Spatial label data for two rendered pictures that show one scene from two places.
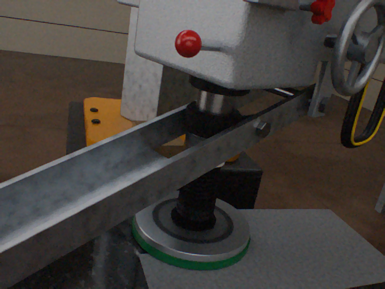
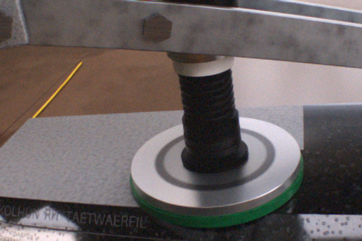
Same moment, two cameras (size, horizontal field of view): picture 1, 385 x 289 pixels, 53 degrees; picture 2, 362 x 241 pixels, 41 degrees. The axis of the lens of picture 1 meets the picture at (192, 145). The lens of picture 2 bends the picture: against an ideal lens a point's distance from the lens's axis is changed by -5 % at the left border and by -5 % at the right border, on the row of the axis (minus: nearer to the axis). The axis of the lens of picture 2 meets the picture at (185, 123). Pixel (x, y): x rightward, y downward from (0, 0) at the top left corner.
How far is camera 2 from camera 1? 1.09 m
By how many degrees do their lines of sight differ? 120
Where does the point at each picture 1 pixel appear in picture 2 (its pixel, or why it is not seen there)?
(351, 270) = (74, 125)
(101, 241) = (345, 164)
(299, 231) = (62, 164)
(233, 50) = not seen: outside the picture
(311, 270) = (116, 127)
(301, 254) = (103, 140)
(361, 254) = (34, 137)
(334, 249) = (55, 142)
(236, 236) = (177, 132)
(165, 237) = (270, 133)
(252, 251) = not seen: hidden behind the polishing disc
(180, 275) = not seen: hidden behind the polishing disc
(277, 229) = (87, 168)
